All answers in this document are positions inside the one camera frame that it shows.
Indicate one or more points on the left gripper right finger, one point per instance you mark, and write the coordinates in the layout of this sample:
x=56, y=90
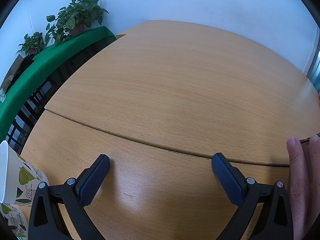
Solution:
x=275, y=219

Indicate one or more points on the leaf-patterned paper cup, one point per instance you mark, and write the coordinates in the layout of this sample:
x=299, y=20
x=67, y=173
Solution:
x=15, y=220
x=19, y=179

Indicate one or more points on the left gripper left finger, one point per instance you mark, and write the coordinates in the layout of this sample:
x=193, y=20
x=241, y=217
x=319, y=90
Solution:
x=46, y=220

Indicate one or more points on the large potted green plant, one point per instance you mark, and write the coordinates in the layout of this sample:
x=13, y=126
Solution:
x=79, y=13

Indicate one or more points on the green cloth covered shelf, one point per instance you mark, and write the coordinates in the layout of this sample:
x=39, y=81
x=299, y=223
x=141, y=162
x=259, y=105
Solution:
x=44, y=64

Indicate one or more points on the person's right hand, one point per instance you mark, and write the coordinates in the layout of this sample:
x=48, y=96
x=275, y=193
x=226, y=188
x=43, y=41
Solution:
x=304, y=184

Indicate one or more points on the small potted green plant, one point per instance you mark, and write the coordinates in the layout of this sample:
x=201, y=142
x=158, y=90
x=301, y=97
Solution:
x=32, y=44

